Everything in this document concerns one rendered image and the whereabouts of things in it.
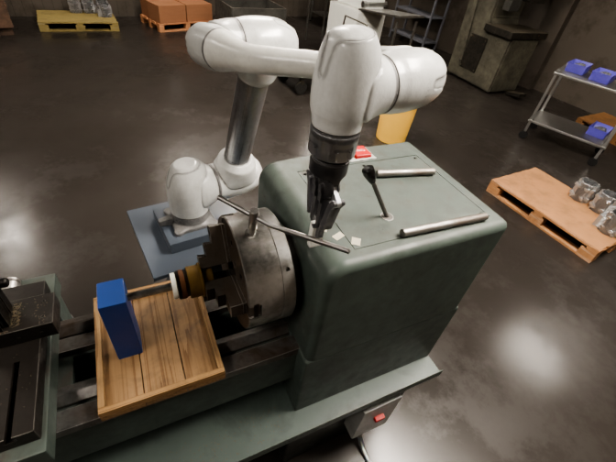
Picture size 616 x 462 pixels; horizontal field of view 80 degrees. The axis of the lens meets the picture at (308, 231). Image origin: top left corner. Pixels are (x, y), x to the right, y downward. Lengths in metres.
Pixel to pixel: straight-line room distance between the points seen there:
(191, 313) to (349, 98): 0.83
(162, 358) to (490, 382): 1.83
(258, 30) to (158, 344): 0.90
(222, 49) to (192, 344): 0.77
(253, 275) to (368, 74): 0.51
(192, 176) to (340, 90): 0.94
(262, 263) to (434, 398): 1.54
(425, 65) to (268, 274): 0.55
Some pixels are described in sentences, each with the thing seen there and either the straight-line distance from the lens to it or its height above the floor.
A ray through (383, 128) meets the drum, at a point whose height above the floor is 0.15.
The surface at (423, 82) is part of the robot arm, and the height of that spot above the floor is 1.64.
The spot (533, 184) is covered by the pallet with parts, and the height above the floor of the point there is 0.13.
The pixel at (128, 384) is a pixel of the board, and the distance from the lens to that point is 1.11.
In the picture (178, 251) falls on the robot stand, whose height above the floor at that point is 0.75.
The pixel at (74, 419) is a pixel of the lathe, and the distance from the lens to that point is 1.13.
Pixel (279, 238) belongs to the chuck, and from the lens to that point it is 0.91.
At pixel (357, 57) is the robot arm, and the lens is 0.59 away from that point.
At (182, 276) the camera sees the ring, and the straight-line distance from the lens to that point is 0.98.
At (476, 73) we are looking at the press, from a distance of 6.98.
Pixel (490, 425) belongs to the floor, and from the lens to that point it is 2.30.
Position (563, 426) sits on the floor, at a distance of 2.53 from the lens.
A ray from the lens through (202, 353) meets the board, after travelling 1.11.
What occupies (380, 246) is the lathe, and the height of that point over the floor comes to 1.25.
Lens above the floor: 1.84
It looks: 41 degrees down
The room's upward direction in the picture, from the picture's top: 9 degrees clockwise
